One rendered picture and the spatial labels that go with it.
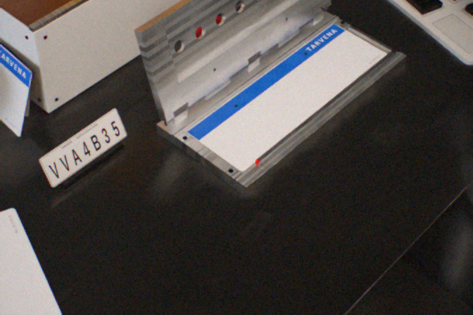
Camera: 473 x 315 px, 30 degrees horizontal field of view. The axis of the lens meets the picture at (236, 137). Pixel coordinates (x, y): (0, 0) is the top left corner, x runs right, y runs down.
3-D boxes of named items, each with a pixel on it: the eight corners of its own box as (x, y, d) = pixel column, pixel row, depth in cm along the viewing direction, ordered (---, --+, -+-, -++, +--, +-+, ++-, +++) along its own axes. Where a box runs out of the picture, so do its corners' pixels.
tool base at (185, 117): (246, 196, 142) (246, 182, 139) (157, 131, 152) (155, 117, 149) (405, 65, 165) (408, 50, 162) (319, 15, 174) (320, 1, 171)
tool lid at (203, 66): (141, 32, 137) (133, 29, 138) (169, 130, 148) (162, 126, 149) (319, -81, 160) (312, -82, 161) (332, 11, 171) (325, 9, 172)
